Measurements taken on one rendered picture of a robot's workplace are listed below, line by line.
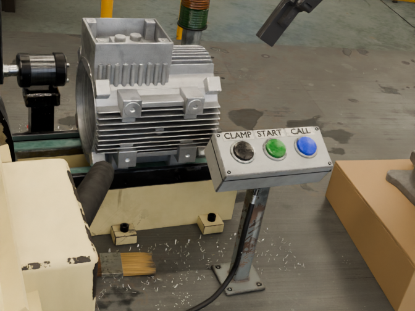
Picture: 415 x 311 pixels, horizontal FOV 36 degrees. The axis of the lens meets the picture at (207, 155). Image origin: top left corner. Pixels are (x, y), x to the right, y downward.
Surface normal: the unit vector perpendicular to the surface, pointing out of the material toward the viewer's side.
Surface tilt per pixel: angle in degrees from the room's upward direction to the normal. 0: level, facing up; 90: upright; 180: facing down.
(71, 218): 0
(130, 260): 1
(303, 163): 28
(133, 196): 90
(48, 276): 90
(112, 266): 0
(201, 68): 88
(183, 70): 88
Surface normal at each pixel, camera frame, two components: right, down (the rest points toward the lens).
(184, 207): 0.35, 0.54
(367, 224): -0.97, 0.00
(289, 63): 0.15, -0.84
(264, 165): 0.29, -0.49
